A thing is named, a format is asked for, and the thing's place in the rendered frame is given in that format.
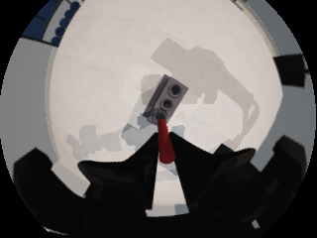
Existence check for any dark red peg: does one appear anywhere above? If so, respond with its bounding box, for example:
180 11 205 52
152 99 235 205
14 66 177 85
158 120 175 164

